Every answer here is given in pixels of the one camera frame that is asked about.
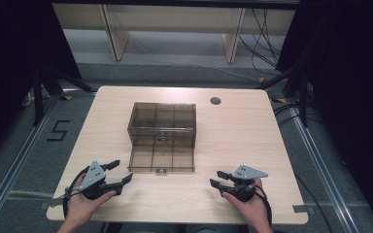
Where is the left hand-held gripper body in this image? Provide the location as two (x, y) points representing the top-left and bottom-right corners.
(77, 159), (112, 201)

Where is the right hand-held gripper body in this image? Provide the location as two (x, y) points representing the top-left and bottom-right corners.
(227, 164), (269, 203)

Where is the transparent brown plastic drawer cabinet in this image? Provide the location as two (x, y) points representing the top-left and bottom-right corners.
(126, 102), (197, 149)

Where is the person's left hand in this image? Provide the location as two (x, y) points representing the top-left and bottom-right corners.
(65, 174), (118, 227)

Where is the person's right hand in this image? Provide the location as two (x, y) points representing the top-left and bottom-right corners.
(221, 178), (271, 227)

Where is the black tape floor mark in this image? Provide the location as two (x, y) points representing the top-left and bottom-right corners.
(46, 119), (71, 143)

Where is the black metal stand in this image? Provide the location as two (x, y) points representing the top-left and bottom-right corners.
(257, 66), (309, 128)
(32, 63), (95, 128)

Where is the black curtain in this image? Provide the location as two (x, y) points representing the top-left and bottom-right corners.
(0, 0), (83, 166)
(275, 0), (373, 232)

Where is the beige wooden desk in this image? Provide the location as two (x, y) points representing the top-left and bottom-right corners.
(51, 3), (297, 64)

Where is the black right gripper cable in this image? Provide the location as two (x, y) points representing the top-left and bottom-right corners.
(254, 183), (273, 227)

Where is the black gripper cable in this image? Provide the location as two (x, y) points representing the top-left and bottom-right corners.
(62, 166), (91, 218)
(254, 183), (273, 227)

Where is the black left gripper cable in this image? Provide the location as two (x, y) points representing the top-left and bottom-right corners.
(62, 166), (91, 218)

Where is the black floor cable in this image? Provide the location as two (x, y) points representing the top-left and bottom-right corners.
(293, 172), (335, 233)

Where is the aluminium floor rail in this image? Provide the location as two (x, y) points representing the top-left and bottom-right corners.
(289, 106), (361, 233)
(0, 93), (60, 225)

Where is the thin white floor cable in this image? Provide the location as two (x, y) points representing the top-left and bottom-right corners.
(135, 41), (260, 83)

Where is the bundle of black hanging cables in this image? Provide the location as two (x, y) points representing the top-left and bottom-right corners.
(238, 9), (284, 76)

